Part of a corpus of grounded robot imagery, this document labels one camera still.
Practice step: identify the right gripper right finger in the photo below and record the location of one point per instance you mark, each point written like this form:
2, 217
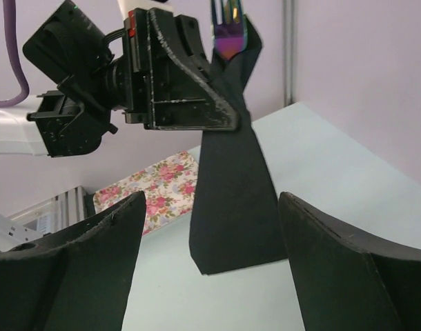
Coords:
347, 278

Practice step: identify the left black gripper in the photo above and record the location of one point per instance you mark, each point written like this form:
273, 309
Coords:
163, 79

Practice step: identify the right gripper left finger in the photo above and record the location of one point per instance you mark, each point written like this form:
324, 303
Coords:
78, 278

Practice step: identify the iridescent rainbow fork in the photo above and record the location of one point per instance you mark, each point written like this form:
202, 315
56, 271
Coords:
230, 35

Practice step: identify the black paper napkin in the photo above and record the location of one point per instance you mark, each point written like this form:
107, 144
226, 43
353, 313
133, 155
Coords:
235, 221

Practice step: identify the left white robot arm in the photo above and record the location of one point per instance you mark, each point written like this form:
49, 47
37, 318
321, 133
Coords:
75, 54

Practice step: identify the floral cloth mat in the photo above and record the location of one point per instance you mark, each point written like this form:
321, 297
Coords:
169, 187

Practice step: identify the aluminium rail frame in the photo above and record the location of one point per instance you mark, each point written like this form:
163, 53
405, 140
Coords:
54, 214

